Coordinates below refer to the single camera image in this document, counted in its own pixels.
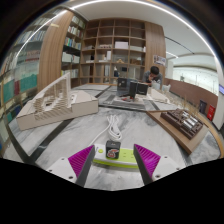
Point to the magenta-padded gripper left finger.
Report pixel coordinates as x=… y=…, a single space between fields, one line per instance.
x=80 y=160

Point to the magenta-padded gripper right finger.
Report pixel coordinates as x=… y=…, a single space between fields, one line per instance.
x=148 y=160

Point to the small black charger block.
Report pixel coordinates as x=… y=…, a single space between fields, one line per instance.
x=113 y=149

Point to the green and white power strip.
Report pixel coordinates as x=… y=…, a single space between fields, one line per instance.
x=126 y=156

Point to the brown architectural model on board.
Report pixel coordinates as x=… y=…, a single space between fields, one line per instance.
x=181 y=125

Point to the large white architectural model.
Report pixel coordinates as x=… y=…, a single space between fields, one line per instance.
x=60 y=106

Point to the small white architectural model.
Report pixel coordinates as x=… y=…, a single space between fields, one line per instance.
x=159 y=96

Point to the black architectural model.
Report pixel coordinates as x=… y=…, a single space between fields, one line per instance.
x=133 y=89

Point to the dark waste bin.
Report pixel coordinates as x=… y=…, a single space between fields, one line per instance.
x=202 y=107

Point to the person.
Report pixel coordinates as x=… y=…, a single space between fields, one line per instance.
x=154 y=76

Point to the poster on wood panel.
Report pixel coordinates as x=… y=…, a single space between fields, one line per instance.
x=160 y=60

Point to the tall bookshelf with books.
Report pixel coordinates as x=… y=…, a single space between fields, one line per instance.
x=26 y=70

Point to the wooden cubby shelf unit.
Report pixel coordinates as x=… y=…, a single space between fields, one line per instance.
x=113 y=50

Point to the curved ceiling light strip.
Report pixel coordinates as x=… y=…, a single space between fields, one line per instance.
x=166 y=13

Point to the wall-mounted display screen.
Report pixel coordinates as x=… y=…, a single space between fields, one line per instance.
x=221 y=89

